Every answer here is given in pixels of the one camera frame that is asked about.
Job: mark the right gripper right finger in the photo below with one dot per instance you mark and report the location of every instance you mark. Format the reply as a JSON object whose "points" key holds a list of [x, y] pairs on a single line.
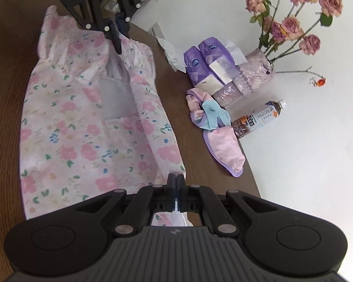
{"points": [[187, 197]]}

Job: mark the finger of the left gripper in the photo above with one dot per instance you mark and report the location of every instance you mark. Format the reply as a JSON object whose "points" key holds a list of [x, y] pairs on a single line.
{"points": [[122, 25], [110, 31]]}

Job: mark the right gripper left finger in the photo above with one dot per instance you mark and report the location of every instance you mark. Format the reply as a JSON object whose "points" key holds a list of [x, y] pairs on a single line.
{"points": [[164, 196]]}

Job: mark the pink floral baby dress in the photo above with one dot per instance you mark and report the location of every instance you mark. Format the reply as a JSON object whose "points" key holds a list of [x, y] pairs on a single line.
{"points": [[92, 120]]}

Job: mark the crumpled white tissue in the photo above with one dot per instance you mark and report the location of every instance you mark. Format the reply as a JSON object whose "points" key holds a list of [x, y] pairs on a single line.
{"points": [[174, 56]]}

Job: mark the pink purple blue garment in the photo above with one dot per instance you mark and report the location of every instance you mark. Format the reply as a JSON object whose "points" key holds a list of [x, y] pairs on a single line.
{"points": [[218, 134]]}

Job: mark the lower purple tissue pack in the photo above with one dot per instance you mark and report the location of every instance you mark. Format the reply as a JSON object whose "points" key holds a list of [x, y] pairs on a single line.
{"points": [[199, 73]]}

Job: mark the purple tissue pack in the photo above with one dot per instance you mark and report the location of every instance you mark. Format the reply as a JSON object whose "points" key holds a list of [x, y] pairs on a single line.
{"points": [[222, 58], [199, 73]]}

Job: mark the upper purple tissue pack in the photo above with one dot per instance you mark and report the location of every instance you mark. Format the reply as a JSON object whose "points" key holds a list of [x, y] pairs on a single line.
{"points": [[222, 58]]}

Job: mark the brown tea drink bottle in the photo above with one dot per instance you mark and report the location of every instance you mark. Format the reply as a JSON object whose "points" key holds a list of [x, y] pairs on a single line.
{"points": [[258, 118]]}

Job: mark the pink lace flower vase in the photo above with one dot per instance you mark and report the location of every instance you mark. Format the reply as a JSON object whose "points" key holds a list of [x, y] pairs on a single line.
{"points": [[249, 77]]}

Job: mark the dried pink rose bouquet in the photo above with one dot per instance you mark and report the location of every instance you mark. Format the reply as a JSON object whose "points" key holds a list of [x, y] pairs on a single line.
{"points": [[280, 39]]}

